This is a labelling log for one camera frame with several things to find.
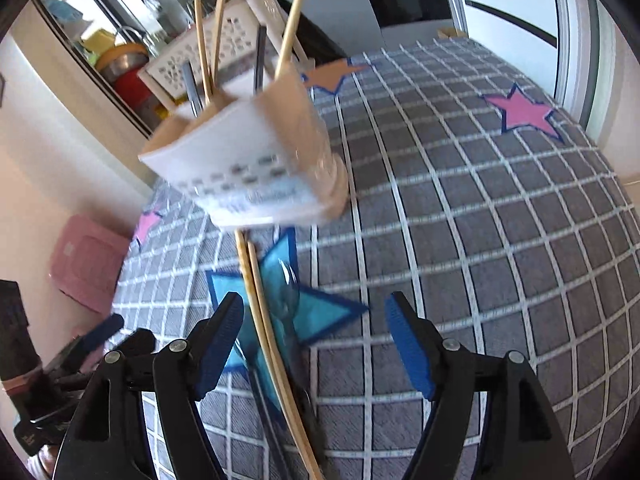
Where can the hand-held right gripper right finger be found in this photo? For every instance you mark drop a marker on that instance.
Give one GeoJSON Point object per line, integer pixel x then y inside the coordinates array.
{"type": "Point", "coordinates": [410, 345]}

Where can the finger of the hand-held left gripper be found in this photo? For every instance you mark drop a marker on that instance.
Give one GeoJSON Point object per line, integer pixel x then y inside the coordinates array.
{"type": "Point", "coordinates": [106, 329]}
{"type": "Point", "coordinates": [137, 341]}

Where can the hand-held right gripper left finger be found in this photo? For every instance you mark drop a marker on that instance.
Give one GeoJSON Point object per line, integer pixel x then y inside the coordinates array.
{"type": "Point", "coordinates": [220, 345]}

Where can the dark translucent plastic spoon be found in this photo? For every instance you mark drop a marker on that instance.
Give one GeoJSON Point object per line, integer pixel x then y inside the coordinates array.
{"type": "Point", "coordinates": [191, 87]}
{"type": "Point", "coordinates": [265, 420]}
{"type": "Point", "coordinates": [260, 60]}
{"type": "Point", "coordinates": [289, 297]}

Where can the beige plastic utensil holder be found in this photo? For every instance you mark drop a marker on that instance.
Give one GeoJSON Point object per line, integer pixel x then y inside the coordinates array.
{"type": "Point", "coordinates": [240, 160]}

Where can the stack of pink plastic stools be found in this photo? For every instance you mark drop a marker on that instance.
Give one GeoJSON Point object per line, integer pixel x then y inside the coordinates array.
{"type": "Point", "coordinates": [87, 260]}

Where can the grey checked star tablecloth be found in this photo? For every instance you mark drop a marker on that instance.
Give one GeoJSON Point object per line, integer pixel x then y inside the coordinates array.
{"type": "Point", "coordinates": [450, 210]}

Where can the red container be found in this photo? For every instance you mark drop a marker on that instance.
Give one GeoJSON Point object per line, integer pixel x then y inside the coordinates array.
{"type": "Point", "coordinates": [135, 87]}

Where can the orange metal basin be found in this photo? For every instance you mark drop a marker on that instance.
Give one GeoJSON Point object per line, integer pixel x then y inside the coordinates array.
{"type": "Point", "coordinates": [122, 57]}

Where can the beige perforated basket rack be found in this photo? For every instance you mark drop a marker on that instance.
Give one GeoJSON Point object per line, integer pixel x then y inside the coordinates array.
{"type": "Point", "coordinates": [237, 35]}

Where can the white sliding door frame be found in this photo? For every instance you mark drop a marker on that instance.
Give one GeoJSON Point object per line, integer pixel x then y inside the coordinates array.
{"type": "Point", "coordinates": [585, 50]}

